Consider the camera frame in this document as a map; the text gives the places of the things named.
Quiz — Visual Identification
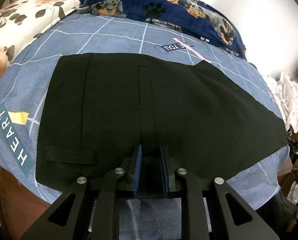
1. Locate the brown wooden bed frame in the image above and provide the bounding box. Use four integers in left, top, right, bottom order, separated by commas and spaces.
0, 166, 50, 239

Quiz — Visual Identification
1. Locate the white floral pillow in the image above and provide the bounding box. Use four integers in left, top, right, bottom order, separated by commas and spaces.
0, 0, 81, 78

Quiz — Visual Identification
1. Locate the navy dog print blanket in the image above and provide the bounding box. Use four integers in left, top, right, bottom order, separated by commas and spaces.
77, 0, 246, 59

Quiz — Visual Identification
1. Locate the white dotted cloth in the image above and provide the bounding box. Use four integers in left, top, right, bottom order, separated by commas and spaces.
264, 72, 298, 133

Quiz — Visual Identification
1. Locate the blue grid bed sheet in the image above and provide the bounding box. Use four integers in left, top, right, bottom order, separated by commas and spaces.
0, 12, 289, 239

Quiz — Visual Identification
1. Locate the black pants orange lining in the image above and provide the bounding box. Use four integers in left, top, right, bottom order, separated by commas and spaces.
36, 53, 287, 191

